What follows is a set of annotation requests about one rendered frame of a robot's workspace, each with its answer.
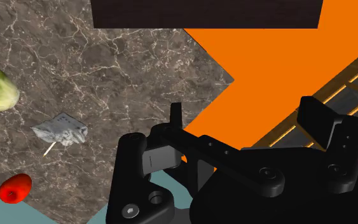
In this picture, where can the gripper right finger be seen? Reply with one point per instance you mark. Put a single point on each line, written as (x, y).
(346, 145)

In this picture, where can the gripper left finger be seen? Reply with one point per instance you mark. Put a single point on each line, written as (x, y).
(135, 186)

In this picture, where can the grey crumpled lump with stick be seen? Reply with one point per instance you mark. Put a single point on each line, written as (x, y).
(62, 130)

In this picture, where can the red apple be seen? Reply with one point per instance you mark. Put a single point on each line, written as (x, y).
(14, 188)

